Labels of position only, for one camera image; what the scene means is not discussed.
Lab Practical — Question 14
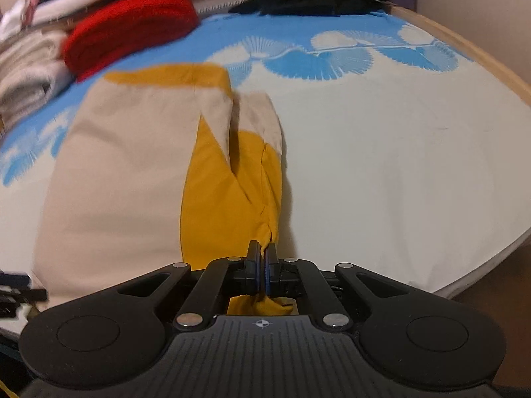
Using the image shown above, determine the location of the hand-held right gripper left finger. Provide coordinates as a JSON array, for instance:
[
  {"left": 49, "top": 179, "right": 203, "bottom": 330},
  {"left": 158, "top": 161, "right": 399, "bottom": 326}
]
[{"left": 116, "top": 240, "right": 266, "bottom": 332}]

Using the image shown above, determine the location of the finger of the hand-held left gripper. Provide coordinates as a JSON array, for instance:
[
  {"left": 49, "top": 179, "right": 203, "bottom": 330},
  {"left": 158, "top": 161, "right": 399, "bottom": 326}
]
[
  {"left": 0, "top": 289, "right": 48, "bottom": 320},
  {"left": 0, "top": 273, "right": 32, "bottom": 290}
]

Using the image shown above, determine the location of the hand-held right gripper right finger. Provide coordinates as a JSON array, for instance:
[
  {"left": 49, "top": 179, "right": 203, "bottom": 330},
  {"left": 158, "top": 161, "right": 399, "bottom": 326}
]
[{"left": 265, "top": 241, "right": 416, "bottom": 332}]

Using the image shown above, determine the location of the beige and yellow hooded jacket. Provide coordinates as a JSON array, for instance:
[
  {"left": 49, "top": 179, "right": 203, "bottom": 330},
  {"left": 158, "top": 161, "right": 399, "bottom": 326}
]
[{"left": 33, "top": 63, "right": 299, "bottom": 318}]

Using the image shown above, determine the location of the blue and white printed bedsheet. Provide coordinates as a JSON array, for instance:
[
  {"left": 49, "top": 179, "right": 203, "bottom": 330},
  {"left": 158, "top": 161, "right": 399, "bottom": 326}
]
[{"left": 0, "top": 8, "right": 531, "bottom": 336}]

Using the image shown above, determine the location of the white textured folded quilt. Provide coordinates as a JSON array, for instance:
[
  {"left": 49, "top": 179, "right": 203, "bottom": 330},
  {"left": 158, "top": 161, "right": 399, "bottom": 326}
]
[{"left": 0, "top": 60, "right": 77, "bottom": 129}]

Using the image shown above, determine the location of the cream folded quilt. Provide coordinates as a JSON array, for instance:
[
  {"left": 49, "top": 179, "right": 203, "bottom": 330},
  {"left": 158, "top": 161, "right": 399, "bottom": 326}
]
[{"left": 0, "top": 29, "right": 67, "bottom": 71}]

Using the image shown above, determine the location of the pink and white cloth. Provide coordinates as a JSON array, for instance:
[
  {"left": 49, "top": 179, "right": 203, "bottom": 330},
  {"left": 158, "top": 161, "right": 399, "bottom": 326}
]
[{"left": 0, "top": 0, "right": 40, "bottom": 37}]

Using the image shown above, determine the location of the red folded blanket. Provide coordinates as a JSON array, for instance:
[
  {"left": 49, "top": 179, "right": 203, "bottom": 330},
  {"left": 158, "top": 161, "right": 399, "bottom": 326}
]
[{"left": 61, "top": 0, "right": 199, "bottom": 83}]

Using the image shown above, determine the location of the wooden bed frame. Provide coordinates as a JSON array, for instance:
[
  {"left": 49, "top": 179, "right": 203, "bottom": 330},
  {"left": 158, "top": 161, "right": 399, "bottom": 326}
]
[{"left": 390, "top": 4, "right": 531, "bottom": 106}]

